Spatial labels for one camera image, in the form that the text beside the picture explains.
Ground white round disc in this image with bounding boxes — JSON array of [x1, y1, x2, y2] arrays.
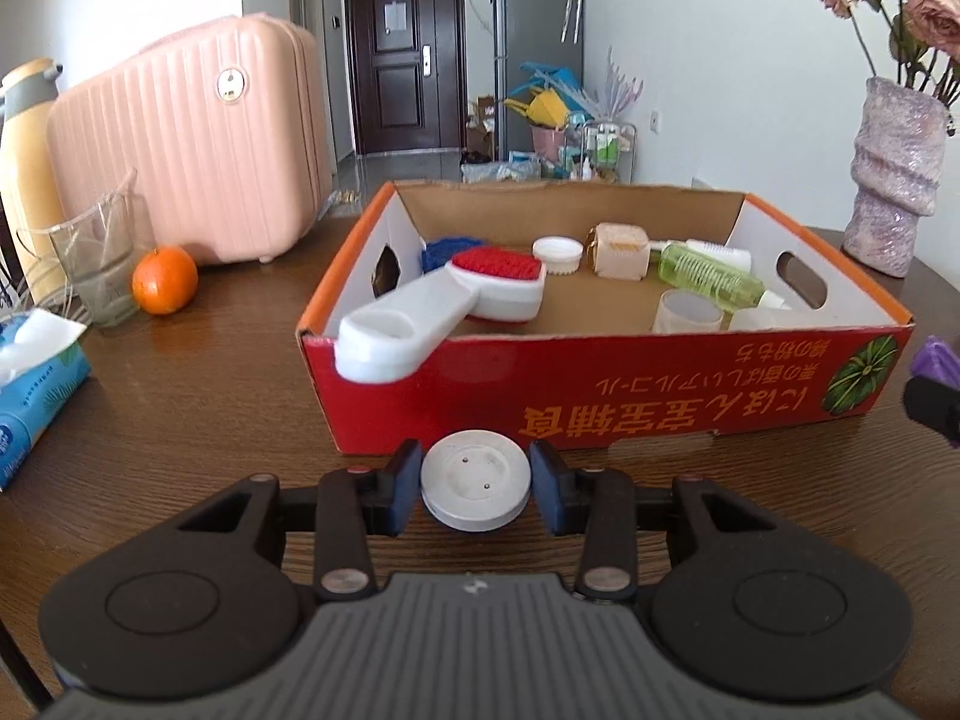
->
[[420, 429, 532, 533]]

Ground red white lint brush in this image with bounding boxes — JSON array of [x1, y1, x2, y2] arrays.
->
[[334, 247, 547, 385]]

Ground blue plastic lid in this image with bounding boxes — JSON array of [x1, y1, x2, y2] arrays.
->
[[420, 236, 483, 273]]

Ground clear tape roll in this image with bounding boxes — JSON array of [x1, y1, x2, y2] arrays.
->
[[652, 289, 724, 335]]

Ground white ridged cap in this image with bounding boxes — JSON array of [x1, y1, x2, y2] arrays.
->
[[532, 236, 584, 277]]

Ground green spray bottle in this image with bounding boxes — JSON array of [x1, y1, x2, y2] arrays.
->
[[651, 242, 789, 314]]

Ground red cardboard box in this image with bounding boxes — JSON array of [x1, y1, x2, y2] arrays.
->
[[296, 182, 914, 455]]

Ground pink textured vase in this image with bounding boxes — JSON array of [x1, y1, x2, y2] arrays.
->
[[843, 76, 952, 278]]

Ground orange fruit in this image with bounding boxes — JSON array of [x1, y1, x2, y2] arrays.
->
[[130, 245, 199, 316]]

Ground metal storage cart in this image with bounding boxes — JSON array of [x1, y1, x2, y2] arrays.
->
[[558, 121, 638, 184]]

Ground dried pink flowers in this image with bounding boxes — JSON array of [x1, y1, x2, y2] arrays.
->
[[817, 0, 958, 110]]

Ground clear glass cup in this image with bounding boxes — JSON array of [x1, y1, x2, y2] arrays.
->
[[13, 167, 153, 328]]

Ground pink suitcase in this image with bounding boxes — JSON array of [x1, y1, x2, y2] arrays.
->
[[47, 15, 334, 265]]

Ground blue tissue pack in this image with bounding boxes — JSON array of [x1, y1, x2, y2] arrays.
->
[[0, 307, 91, 489]]

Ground dark brown door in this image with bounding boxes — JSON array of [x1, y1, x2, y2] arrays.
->
[[347, 0, 467, 154]]

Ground grey refrigerator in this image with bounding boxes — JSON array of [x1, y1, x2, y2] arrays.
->
[[493, 0, 583, 161]]

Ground yellow thermos jug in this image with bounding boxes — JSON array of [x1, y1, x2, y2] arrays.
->
[[2, 59, 65, 304]]

